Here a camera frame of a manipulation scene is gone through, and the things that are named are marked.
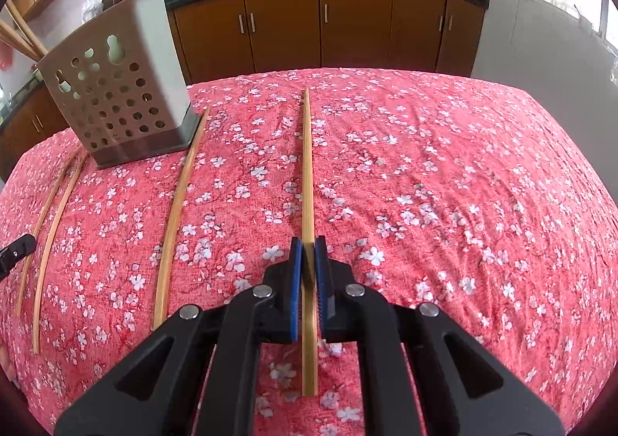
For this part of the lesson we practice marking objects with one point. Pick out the beige perforated utensil holder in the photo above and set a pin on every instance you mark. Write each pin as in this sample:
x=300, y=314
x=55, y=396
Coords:
x=159, y=44

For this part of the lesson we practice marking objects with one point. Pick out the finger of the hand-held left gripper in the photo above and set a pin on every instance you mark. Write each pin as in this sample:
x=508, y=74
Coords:
x=17, y=252

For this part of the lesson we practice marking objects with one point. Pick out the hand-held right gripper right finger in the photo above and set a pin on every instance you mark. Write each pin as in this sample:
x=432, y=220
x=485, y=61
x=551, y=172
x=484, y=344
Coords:
x=323, y=293

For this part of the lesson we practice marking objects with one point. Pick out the hanging red plastic bag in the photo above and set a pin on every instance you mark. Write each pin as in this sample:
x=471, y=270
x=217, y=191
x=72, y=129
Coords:
x=4, y=56

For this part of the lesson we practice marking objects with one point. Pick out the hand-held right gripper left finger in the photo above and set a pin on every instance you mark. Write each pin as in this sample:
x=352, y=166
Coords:
x=296, y=291

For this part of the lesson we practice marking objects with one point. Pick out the wooden lower kitchen cabinets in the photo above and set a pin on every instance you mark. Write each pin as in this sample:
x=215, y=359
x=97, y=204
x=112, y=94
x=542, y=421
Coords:
x=357, y=25

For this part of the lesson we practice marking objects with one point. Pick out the red floral tablecloth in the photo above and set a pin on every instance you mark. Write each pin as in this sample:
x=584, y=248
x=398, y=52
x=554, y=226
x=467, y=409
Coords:
x=434, y=175

